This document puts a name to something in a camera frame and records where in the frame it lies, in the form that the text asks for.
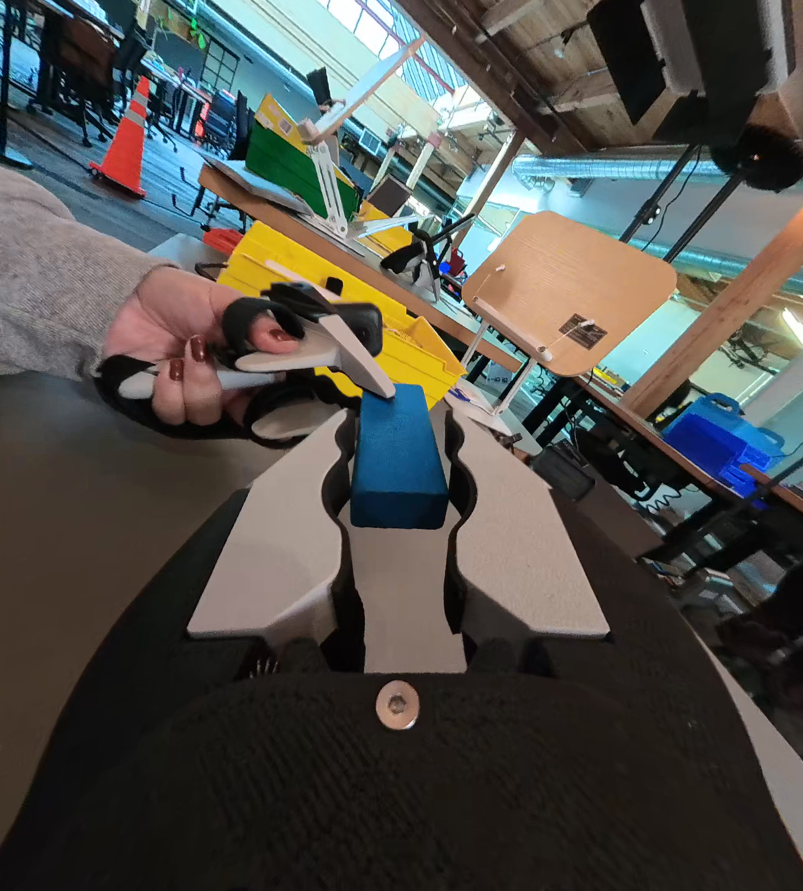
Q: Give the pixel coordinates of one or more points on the labelled wooden board on stand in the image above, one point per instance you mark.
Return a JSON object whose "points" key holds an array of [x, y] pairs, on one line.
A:
{"points": [[568, 278]]}

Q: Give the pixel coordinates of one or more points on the blue rectangular block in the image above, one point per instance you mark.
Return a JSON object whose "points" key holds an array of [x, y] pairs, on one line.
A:
{"points": [[398, 459]]}

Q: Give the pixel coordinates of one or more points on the silver air duct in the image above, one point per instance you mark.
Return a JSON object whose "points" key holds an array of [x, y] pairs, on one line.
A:
{"points": [[582, 170], [736, 268]]}

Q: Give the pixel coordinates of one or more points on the black floor stand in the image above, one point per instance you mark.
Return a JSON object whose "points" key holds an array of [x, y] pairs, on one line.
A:
{"points": [[1, 156]]}

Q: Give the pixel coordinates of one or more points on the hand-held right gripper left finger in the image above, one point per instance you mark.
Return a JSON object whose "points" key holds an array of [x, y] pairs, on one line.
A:
{"points": [[269, 543]]}

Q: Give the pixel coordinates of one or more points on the orange traffic cone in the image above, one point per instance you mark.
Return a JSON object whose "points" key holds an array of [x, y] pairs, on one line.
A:
{"points": [[126, 146]]}

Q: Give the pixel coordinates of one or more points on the green yellow bin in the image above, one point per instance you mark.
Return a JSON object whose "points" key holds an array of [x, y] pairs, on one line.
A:
{"points": [[283, 163]]}

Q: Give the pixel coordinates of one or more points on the wooden post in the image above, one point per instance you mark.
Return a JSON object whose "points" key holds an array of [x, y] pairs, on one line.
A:
{"points": [[722, 306]]}

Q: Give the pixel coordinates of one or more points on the white articulated stand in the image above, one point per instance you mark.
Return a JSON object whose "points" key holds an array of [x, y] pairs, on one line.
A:
{"points": [[328, 181]]}

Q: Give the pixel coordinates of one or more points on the blue plastic case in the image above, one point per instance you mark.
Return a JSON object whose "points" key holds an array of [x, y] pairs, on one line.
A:
{"points": [[708, 438]]}

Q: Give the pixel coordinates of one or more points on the black office chair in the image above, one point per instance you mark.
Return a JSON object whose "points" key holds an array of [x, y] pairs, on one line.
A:
{"points": [[224, 122]]}

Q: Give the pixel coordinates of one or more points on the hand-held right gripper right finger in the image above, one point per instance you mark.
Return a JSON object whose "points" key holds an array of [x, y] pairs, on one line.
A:
{"points": [[527, 550]]}

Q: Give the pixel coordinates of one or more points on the person's left hand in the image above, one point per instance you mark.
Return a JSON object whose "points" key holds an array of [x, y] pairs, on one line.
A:
{"points": [[165, 313]]}

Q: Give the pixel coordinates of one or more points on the black overhead tripod rig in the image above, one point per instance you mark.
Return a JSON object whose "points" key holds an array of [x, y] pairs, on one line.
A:
{"points": [[687, 104]]}

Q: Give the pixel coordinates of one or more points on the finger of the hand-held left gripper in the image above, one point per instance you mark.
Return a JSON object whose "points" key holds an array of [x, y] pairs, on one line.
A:
{"points": [[283, 360], [356, 358]]}

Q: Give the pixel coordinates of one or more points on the yellow plastic bin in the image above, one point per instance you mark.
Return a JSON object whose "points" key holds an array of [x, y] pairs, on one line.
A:
{"points": [[433, 365], [234, 275], [283, 250]]}

